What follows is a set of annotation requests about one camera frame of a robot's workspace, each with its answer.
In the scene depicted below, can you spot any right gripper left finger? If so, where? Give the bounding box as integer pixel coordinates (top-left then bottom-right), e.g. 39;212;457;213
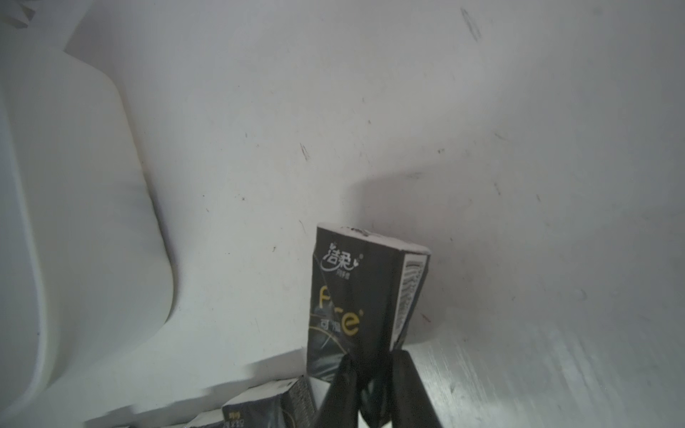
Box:
312;355;360;428

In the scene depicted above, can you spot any white storage box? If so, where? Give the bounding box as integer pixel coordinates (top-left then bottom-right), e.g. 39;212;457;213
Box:
1;30;174;422

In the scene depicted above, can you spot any black tissue pack six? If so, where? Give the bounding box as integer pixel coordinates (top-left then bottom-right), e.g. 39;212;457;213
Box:
184;376;317;428

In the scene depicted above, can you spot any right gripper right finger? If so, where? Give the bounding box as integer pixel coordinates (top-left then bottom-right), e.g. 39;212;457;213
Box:
391;350;442;428

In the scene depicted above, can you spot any black tissue pack seven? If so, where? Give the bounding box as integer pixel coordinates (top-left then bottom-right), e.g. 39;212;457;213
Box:
306;223;431;427

